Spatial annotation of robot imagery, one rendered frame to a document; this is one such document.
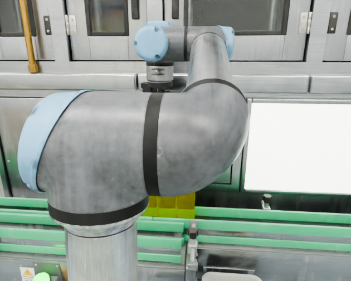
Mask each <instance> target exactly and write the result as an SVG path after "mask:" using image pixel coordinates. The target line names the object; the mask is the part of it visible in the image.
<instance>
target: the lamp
mask: <svg viewBox="0 0 351 281"><path fill-rule="evenodd" d="M33 281H50V277H49V275H48V274H47V273H39V274H37V275H36V276H35V277H34V279H33Z"/></svg>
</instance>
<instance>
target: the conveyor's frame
mask: <svg viewBox="0 0 351 281"><path fill-rule="evenodd" d="M184 245H186V252H187V246H188V243H187V242H186V244H184ZM197 253H198V256H197V257H196V259H197V263H198V272H196V278H197V279H202V275H203V267H213V268H229V269H245V270H255V276H257V277H259V278H260V279H261V280H262V281H351V253H334V252H323V251H306V250H297V249H296V250H288V249H272V248H271V249H270V248H252V247H242V246H224V245H211V243H210V245H207V244H197ZM33 261H39V262H48V263H60V268H61V274H62V281H68V274H67V259H66V257H60V256H44V255H28V254H12V253H0V281H33V279H34V277H35V271H34V268H33ZM185 266H186V254H185V261H184V265H174V264H159V262H158V263H146V261H145V263H142V262H138V281H185Z"/></svg>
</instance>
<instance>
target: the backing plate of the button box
mask: <svg viewBox="0 0 351 281"><path fill-rule="evenodd" d="M33 268H34V271H35V276H36V275H37V274H39V273H47V274H48V275H49V276H57V277H59V279H60V281H62V274H61V268H60V263H48V262H39V261H33Z"/></svg>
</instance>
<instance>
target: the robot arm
mask: <svg viewBox="0 0 351 281"><path fill-rule="evenodd" d="M234 34H235V33H234V30H233V28H232V27H225V26H189V27H188V26H186V27H185V26H173V24H172V23H171V22H169V21H148V22H147V23H146V24H145V26H144V27H142V28H141V29H140V30H139V31H138V32H137V33H136V35H135V38H134V47H135V50H136V52H137V54H138V55H139V56H140V57H141V58H142V59H144V60H146V73H147V80H148V81H149V82H143V83H141V88H142V89H143V92H142V93H132V92H93V91H91V90H81V91H78V92H63V93H54V94H51V95H49V96H47V97H45V98H44V99H42V100H41V101H40V102H39V103H38V104H37V105H36V106H35V107H34V108H33V110H32V112H31V115H30V116H29V117H28V118H27V119H26V122H25V124H24V126H23V129H22V132H21V136H20V139H19V144H18V155H17V159H18V169H19V173H20V176H21V179H22V181H23V182H24V183H26V184H27V187H28V188H30V189H32V190H35V191H36V192H38V193H45V192H46V193H47V203H48V213H49V216H50V218H51V219H52V220H53V221H54V222H56V223H58V224H59V225H61V226H63V227H64V229H65V244H66V259H67V274H68V281H138V246H137V218H138V217H139V216H140V215H141V214H142V213H143V212H145V210H146V209H147V208H148V205H149V196H162V197H176V196H183V195H188V194H190V193H193V192H196V191H199V190H201V189H203V188H205V187H206V186H208V185H209V184H211V183H212V182H214V181H215V180H216V179H218V178H219V177H221V176H222V175H223V174H224V173H225V172H226V171H227V170H228V168H229V167H230V166H231V165H232V164H233V162H234V161H235V160H236V158H237V157H238V156H239V154H240V152H241V150H242V148H243V146H244V144H245V141H246V139H247V135H248V130H249V127H250V115H249V110H248V106H247V101H246V99H245V96H244V94H243V93H242V91H241V90H240V89H239V88H238V87H237V86H236V85H235V84H234V82H233V77H232V72H231V67H230V62H229V61H230V59H232V57H233V51H234V44H235V36H234ZM173 61H189V67H188V76H187V84H186V88H185V89H184V90H183V91H182V92H181V93H173V92H172V91H170V90H167V91H166V90H165V88H169V87H172V86H173V82H172V80H173ZM157 89H159V90H158V91H157Z"/></svg>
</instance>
